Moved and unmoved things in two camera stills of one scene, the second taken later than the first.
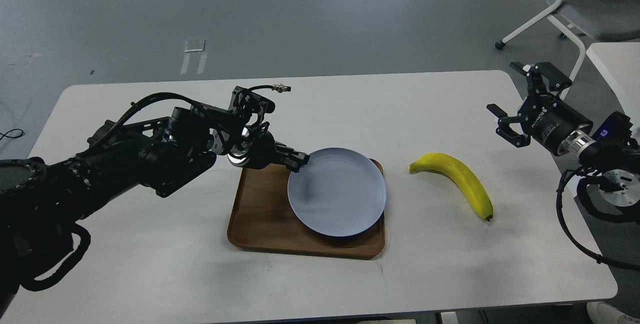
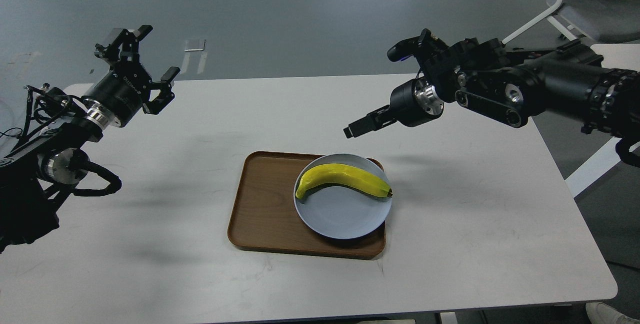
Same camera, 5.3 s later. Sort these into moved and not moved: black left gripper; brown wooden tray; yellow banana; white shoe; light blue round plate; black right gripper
Moved: black left gripper; yellow banana; black right gripper
Not moved: white shoe; light blue round plate; brown wooden tray
